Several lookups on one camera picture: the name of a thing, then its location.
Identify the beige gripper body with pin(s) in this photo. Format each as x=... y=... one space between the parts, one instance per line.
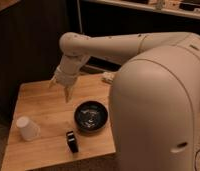
x=65 y=78

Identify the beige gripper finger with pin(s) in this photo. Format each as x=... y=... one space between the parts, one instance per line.
x=52 y=82
x=68 y=93

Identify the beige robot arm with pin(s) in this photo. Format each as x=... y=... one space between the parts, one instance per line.
x=153 y=98

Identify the black eraser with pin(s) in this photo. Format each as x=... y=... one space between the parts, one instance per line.
x=72 y=142

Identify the wooden table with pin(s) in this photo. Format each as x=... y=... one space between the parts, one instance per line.
x=47 y=107

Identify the black bowl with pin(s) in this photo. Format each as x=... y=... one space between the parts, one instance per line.
x=90 y=116

